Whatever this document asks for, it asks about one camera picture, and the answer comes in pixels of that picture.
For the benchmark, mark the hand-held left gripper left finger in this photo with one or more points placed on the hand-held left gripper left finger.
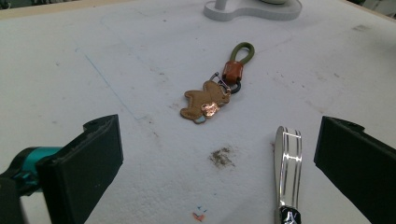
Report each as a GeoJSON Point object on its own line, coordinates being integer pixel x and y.
{"type": "Point", "coordinates": [84, 168]}

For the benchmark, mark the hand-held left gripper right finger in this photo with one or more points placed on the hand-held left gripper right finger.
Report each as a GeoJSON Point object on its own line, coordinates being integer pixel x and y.
{"type": "Point", "coordinates": [358, 161]}

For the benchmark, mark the white stand base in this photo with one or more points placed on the white stand base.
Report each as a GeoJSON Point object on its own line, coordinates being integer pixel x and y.
{"type": "Point", "coordinates": [252, 9]}

